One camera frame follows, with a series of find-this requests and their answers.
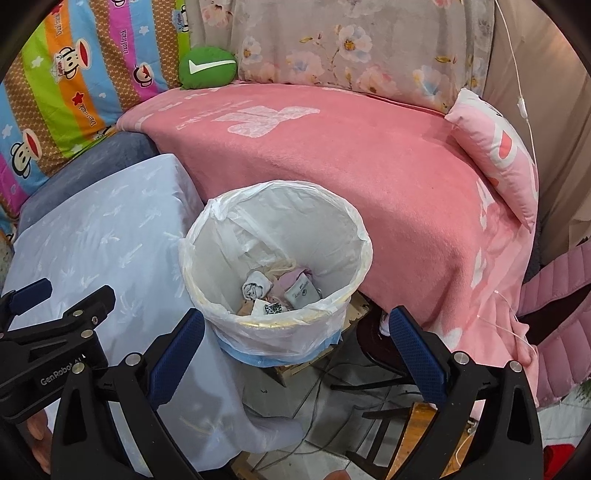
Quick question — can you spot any pink cloth strip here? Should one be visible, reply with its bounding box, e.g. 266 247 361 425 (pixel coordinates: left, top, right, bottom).
276 268 310 296

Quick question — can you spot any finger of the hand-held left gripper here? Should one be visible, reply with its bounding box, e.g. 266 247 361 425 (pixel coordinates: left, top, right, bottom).
0 278 52 319
0 285 116 344

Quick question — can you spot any beige curtain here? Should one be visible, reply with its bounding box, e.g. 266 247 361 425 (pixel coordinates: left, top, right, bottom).
480 0 591 268

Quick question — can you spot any blue-grey sofa cushion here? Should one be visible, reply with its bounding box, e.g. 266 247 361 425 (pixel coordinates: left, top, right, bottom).
21 131 158 217

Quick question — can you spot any person's left hand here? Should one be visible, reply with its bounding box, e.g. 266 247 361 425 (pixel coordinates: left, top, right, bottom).
25 410 51 476

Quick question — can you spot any white clear-wrapped packet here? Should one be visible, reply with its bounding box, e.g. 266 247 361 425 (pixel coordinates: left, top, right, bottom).
284 277 321 308

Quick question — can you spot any pink blanket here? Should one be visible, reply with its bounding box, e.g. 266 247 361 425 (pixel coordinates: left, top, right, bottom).
115 83 539 370

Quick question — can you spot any red cloth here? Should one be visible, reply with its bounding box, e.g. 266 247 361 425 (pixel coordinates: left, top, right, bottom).
542 443 578 476

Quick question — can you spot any pink padded jacket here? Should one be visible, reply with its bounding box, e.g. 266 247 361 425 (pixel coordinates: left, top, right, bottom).
517 242 591 407

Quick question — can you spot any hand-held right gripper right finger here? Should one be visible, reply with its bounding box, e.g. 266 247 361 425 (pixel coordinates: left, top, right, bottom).
388 305 543 480

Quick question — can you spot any floral grey pillow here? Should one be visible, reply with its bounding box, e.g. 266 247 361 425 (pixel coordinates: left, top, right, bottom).
185 0 495 114

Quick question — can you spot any pink printed pillow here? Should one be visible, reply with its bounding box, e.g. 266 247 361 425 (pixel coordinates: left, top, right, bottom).
444 88 540 232

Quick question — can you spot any striped monkey print quilt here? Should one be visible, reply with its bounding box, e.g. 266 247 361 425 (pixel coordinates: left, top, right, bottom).
0 0 188 232

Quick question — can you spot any white-lined trash bin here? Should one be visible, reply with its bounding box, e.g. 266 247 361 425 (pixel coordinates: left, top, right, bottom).
179 180 374 367

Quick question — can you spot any dark stool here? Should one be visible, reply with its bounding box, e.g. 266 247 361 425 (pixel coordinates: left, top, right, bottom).
323 309 430 407

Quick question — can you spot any green round cushion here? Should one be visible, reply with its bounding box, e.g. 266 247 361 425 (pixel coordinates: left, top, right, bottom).
179 45 238 90

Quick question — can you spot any plywood box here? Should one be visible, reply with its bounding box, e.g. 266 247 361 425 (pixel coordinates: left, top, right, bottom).
272 291 370 386

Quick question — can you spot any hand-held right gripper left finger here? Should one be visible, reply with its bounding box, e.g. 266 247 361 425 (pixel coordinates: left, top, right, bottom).
51 308 206 480

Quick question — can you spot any wooden stool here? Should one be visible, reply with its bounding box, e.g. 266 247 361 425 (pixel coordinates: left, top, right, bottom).
346 401 462 480

